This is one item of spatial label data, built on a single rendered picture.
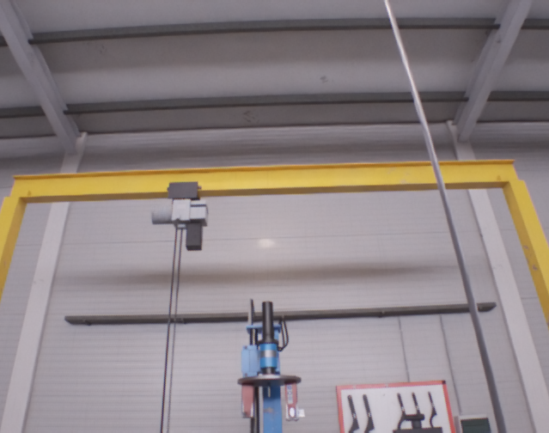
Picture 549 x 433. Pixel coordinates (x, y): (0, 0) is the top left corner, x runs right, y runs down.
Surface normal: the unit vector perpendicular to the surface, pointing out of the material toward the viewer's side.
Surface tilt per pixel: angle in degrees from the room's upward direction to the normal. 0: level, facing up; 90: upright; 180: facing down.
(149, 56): 173
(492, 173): 90
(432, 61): 173
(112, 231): 90
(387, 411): 90
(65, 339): 90
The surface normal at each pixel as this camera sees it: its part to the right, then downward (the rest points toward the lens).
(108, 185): -0.02, -0.48
